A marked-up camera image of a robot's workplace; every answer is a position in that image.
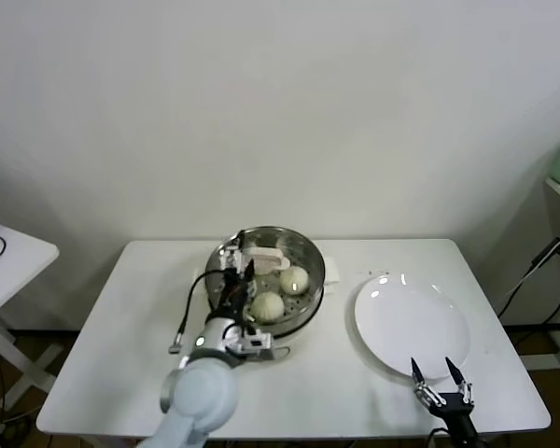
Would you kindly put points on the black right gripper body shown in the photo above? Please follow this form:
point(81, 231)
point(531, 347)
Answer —
point(457, 415)

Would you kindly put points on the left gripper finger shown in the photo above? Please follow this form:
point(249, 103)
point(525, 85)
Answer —
point(249, 277)
point(231, 259)

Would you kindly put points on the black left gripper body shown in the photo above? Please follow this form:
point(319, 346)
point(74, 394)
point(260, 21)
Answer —
point(233, 303)

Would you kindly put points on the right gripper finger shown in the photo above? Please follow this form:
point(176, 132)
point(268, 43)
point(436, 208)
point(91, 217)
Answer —
point(456, 375)
point(418, 378)

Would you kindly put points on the round glass lid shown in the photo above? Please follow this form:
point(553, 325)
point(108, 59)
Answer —
point(270, 259)

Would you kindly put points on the white steamed baozi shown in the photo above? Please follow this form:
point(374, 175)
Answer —
point(294, 280)
point(267, 306)

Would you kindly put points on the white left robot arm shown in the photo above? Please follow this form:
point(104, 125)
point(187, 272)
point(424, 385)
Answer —
point(200, 392)

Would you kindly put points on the stainless steel steamer basket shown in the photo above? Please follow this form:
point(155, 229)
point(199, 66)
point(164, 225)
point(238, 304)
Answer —
point(303, 317)

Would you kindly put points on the white round plate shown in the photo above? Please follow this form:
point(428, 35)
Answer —
point(401, 317)

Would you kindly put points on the white side table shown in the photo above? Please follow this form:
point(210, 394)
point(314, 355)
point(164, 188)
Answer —
point(18, 266)

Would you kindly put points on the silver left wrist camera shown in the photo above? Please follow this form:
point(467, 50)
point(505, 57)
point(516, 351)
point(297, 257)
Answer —
point(256, 345)

